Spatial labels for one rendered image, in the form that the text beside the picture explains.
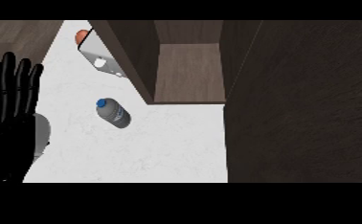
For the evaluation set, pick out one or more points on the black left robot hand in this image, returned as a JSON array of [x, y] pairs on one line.
[[13, 119]]

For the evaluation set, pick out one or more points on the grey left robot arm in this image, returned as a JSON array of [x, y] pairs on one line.
[[41, 135]]

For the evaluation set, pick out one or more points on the grey blue-capped water bottle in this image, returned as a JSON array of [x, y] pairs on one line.
[[113, 113]]

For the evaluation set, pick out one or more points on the brown wooden cabinet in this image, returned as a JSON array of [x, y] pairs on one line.
[[187, 71]]

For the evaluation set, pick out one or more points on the dark brown cabinet door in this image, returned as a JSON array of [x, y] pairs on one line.
[[297, 103]]

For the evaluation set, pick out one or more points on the white flat appliance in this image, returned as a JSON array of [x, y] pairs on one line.
[[99, 58]]

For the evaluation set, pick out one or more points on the orange round fruit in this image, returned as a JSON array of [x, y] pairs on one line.
[[81, 36]]

